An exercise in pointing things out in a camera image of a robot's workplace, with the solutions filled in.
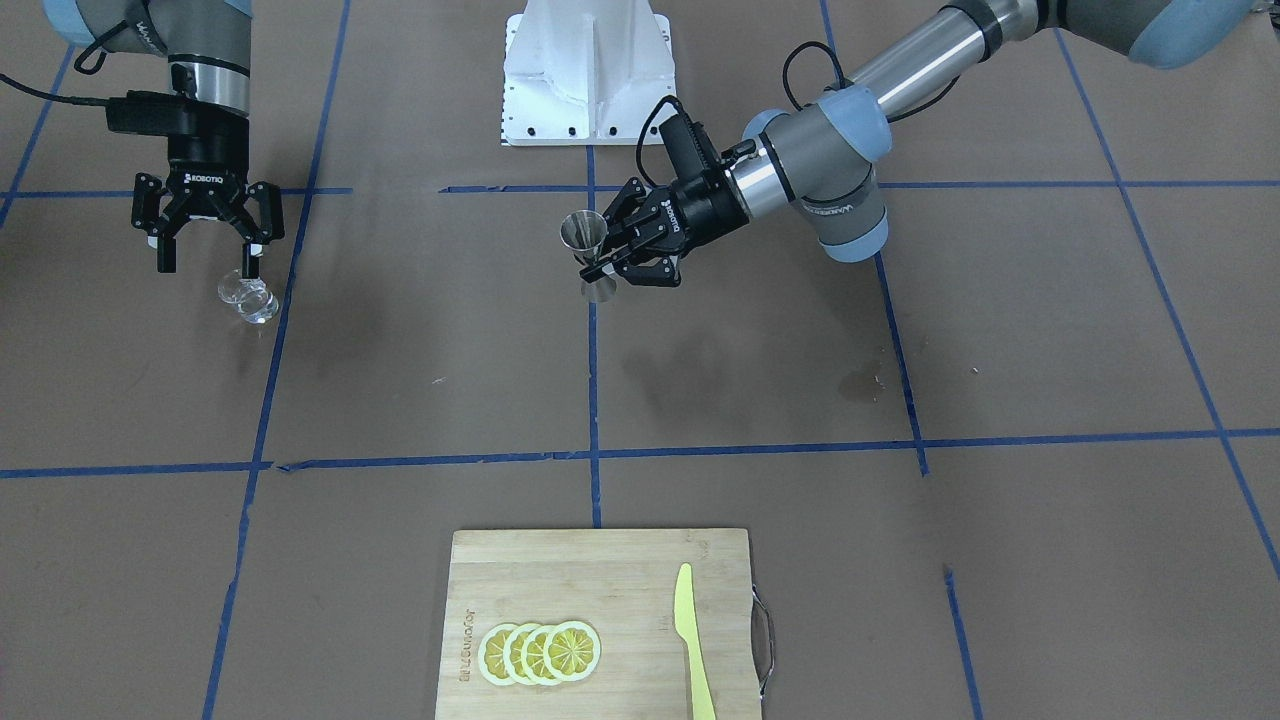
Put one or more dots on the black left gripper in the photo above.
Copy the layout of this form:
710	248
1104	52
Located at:
701	202

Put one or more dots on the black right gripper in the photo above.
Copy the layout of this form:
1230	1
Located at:
207	150

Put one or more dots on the steel double jigger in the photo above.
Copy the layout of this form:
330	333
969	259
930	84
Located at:
583	232

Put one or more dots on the clear glass cup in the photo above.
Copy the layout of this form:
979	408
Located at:
250	298

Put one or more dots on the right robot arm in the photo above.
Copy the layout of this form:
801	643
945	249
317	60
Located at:
204	116

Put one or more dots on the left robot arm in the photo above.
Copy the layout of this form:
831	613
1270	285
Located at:
820	158

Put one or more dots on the bamboo cutting board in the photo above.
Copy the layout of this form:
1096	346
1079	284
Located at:
621	582

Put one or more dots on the yellow plastic knife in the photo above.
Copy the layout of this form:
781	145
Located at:
686	626

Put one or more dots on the lemon slice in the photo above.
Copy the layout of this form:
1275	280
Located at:
572	651
513	653
536	664
493	656

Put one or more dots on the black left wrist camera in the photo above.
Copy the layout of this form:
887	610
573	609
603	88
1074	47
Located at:
688	147

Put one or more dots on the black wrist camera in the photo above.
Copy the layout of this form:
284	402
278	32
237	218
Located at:
688	147
147	113

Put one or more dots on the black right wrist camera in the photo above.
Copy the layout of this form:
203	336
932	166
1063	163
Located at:
147	113

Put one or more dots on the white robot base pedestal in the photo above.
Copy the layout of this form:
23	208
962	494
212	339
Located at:
585	73

